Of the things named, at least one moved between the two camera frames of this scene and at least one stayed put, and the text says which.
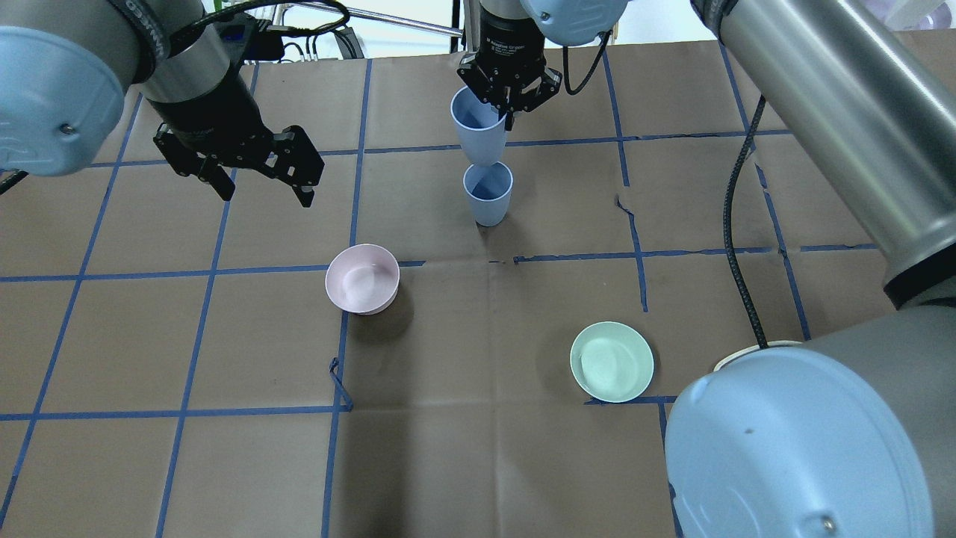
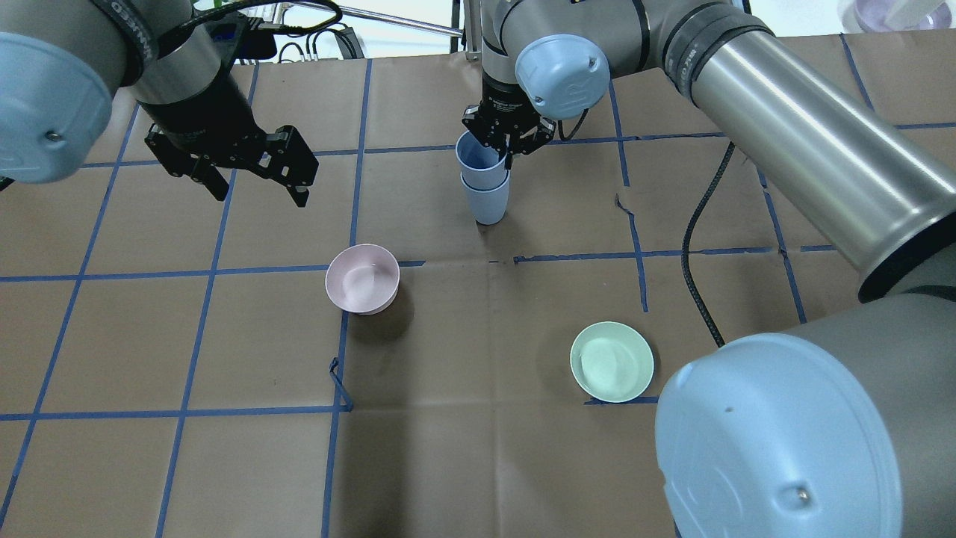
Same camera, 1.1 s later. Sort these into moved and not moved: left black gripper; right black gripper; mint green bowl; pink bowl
Moved: left black gripper
Not moved: pink bowl; mint green bowl; right black gripper
